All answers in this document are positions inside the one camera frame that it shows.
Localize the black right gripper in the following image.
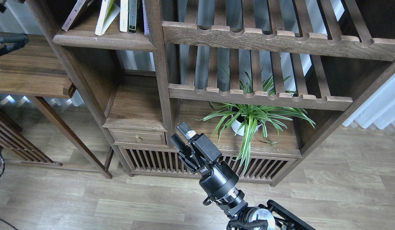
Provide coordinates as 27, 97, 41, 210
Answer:
170, 122, 239, 199

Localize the green spider plant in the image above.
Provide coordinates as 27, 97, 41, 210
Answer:
199, 102, 316, 173

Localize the wooden side table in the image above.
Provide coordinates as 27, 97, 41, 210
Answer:
0, 34, 114, 179

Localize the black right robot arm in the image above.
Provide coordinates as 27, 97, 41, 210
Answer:
171, 122, 313, 230

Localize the white curtain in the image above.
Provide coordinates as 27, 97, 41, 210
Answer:
342, 74, 395, 129

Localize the dark wooden bookshelf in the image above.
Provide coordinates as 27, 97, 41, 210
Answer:
26, 0, 395, 186

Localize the yellow green cover book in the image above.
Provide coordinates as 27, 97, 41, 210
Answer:
95, 0, 120, 35

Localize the dark green upright book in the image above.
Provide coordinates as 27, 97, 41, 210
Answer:
128, 0, 140, 33

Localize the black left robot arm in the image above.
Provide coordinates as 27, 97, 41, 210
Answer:
0, 33, 29, 56

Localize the wooden slatted rack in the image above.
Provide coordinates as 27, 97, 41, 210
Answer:
0, 108, 63, 166

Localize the white upright book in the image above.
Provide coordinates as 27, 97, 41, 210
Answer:
120, 0, 129, 33

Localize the dark maroon cover book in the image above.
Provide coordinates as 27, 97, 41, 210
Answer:
62, 0, 94, 31

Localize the white book behind post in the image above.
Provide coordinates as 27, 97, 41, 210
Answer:
142, 0, 150, 35

